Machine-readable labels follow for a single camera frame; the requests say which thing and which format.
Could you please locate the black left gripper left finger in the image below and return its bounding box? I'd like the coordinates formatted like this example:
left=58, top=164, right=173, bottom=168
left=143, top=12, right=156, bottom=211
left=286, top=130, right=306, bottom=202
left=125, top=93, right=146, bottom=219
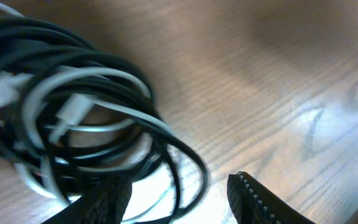
left=42, top=174, right=132, bottom=224

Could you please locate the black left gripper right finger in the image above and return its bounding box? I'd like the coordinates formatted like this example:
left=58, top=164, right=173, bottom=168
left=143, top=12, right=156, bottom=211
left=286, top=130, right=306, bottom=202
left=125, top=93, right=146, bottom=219
left=227, top=171, right=313, bottom=224

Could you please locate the black cable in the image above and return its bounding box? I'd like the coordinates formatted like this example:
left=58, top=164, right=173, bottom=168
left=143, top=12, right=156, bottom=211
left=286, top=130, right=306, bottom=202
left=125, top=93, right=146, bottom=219
left=0, top=17, right=209, bottom=224

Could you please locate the white cable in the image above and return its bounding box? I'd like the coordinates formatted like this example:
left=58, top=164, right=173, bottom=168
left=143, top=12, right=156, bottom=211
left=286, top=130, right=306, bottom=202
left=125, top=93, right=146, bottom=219
left=0, top=0, right=175, bottom=223

